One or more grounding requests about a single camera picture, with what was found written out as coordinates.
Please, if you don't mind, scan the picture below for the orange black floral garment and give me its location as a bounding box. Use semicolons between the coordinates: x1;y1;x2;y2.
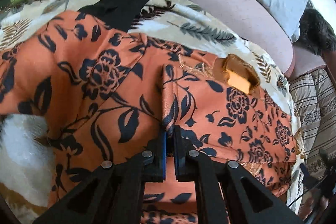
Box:
0;9;297;224

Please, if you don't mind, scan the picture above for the dark furry cushion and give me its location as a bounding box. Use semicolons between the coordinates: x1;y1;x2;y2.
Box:
297;8;335;56

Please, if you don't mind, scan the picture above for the beige leaf print blanket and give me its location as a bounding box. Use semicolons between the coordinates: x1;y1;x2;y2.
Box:
1;0;302;223

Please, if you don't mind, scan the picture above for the pink mauve bolster pillow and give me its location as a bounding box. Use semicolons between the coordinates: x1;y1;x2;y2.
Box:
191;0;326;80

